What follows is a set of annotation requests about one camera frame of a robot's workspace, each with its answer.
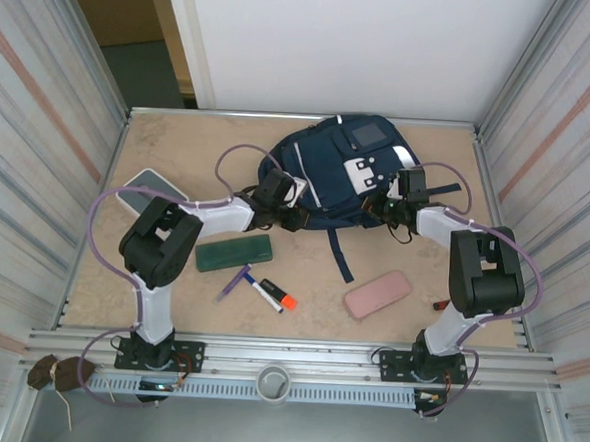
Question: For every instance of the navy blue backpack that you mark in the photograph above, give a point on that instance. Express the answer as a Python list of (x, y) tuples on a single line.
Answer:
[(327, 183)]

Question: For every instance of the orange black highlighter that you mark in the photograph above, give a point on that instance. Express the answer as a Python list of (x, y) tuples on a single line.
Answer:
[(277, 288)]

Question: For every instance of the green pencil case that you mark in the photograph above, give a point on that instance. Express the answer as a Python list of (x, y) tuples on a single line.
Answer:
[(233, 253)]

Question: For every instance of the blue white marker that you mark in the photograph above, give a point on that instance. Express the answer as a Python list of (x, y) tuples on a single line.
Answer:
[(266, 293)]

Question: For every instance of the pink pencil case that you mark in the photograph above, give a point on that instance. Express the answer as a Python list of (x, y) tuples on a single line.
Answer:
[(378, 293)]

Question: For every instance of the purple pen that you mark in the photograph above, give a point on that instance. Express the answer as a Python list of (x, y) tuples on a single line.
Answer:
[(235, 281)]

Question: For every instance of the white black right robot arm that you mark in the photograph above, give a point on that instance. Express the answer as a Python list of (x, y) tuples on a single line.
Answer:
[(487, 273)]

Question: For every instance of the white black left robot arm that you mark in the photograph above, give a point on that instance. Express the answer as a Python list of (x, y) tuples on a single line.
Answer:
[(158, 243)]

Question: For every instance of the red black small tool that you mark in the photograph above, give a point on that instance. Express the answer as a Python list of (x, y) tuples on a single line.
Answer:
[(441, 305)]

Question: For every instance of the grey white box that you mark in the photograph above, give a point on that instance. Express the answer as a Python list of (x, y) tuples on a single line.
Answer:
[(152, 184)]

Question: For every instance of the grey round cup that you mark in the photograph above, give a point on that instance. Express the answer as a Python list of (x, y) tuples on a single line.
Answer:
[(272, 382)]

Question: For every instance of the small circuit board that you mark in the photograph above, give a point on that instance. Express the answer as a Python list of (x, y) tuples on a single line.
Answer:
[(157, 386)]

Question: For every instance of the brown wooden door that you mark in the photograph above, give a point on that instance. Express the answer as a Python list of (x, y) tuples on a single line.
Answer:
[(113, 4)]

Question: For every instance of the brown cloth bundle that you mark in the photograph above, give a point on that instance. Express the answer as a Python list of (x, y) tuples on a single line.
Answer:
[(65, 372)]

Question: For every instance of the aluminium frame rail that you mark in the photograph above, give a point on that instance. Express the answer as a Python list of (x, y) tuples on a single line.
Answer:
[(292, 353)]

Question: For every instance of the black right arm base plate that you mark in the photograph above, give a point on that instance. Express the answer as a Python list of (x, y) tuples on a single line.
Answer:
[(394, 365)]

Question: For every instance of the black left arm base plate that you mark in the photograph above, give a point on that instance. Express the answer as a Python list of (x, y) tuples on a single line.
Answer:
[(191, 356)]

